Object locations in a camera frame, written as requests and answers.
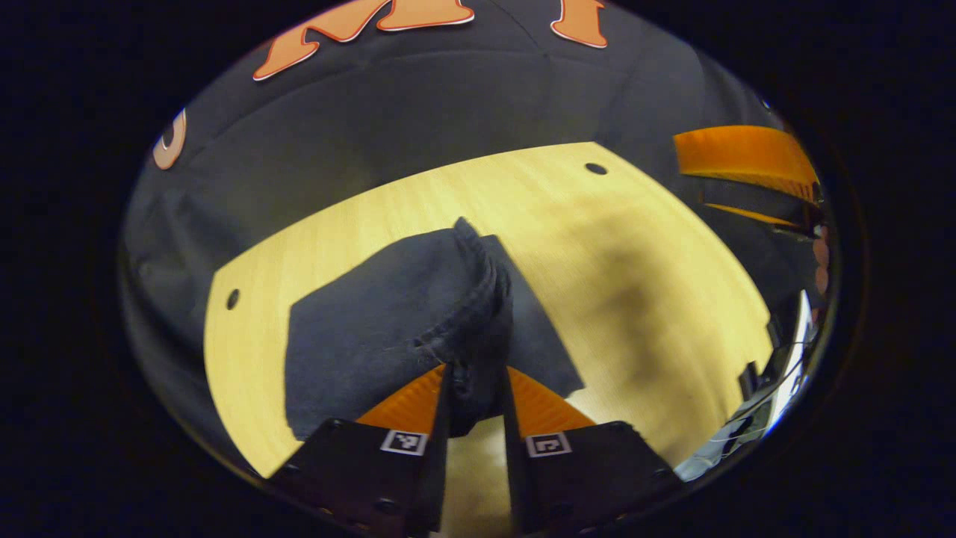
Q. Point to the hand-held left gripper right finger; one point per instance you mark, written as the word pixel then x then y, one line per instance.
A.
pixel 520 486

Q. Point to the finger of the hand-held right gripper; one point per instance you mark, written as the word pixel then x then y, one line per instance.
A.
pixel 739 153
pixel 754 211

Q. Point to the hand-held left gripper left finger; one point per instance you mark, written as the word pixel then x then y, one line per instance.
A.
pixel 435 486

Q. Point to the dark jeans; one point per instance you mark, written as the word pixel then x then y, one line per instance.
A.
pixel 373 329

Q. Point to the black backdrop cloth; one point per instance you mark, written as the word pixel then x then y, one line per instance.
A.
pixel 448 104

